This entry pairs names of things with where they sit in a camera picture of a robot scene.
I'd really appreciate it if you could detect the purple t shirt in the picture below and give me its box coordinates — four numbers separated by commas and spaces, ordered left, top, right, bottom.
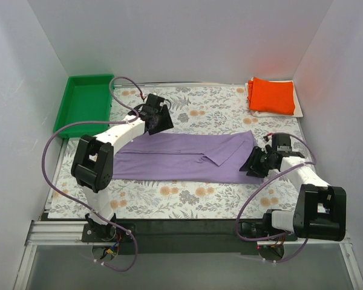
113, 131, 263, 184

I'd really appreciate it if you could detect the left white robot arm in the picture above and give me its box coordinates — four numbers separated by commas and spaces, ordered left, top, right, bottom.
71, 94, 174, 241

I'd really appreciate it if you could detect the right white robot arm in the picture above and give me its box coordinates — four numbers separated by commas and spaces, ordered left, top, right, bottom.
235, 132, 347, 242

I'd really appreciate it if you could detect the floral patterned table mat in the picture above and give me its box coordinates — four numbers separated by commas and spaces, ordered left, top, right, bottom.
45, 84, 308, 219

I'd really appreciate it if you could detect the folded orange t shirt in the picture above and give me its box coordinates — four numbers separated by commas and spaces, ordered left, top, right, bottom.
247, 77, 296, 116

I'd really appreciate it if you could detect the green plastic tray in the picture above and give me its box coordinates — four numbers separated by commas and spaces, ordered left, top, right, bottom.
53, 74, 114, 132

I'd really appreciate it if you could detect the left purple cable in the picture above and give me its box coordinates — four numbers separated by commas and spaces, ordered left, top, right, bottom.
41, 76, 139, 272

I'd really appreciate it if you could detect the aluminium frame rail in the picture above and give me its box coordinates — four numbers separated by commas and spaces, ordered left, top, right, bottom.
14, 221, 363, 289

